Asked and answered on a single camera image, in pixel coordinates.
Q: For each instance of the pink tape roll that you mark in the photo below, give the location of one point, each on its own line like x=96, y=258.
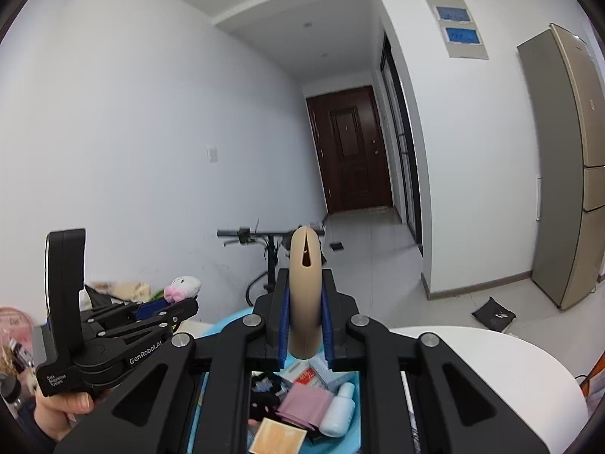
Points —
x=305, y=404

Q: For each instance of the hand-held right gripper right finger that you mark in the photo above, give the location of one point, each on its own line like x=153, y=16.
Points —
x=327, y=331

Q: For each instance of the white plastic bottle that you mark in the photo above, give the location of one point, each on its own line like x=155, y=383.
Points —
x=338, y=411

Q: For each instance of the person's left hand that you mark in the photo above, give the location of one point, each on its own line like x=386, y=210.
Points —
x=61, y=411

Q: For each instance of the black bag with white print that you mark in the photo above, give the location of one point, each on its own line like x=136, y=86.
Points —
x=494, y=314

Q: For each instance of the pink white plush toy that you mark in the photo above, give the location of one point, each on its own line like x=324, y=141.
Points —
x=184, y=286

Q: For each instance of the orange box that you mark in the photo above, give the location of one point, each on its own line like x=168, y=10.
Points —
x=596, y=376

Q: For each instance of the beige cloth bag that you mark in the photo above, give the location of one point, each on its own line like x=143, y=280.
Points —
x=127, y=289

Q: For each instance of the red white box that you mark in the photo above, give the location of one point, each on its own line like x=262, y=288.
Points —
x=305, y=374

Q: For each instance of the small white box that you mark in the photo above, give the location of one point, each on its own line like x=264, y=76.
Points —
x=331, y=371

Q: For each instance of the black framed glass door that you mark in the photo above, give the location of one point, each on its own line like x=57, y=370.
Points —
x=401, y=151

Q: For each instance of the beige round disc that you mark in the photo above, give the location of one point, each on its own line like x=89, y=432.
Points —
x=305, y=293

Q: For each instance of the white light switch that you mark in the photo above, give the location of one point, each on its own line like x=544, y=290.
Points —
x=212, y=152

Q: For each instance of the black plush with pink paw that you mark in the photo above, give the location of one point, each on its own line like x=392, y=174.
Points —
x=264, y=404

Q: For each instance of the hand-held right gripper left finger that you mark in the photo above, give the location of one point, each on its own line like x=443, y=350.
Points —
x=283, y=326

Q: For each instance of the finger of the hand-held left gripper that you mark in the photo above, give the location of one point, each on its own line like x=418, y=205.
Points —
x=142, y=328
x=142, y=312

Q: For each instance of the pink plastic item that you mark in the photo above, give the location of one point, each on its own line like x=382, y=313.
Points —
x=14, y=324

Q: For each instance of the blue plastic basin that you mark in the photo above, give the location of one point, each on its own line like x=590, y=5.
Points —
x=227, y=324

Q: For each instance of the dark brown door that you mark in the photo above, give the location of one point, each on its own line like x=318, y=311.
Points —
x=352, y=151

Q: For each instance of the grey wall panel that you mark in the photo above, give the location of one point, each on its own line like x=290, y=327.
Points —
x=456, y=26

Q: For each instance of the gold grey refrigerator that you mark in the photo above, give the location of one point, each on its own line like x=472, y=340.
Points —
x=562, y=161

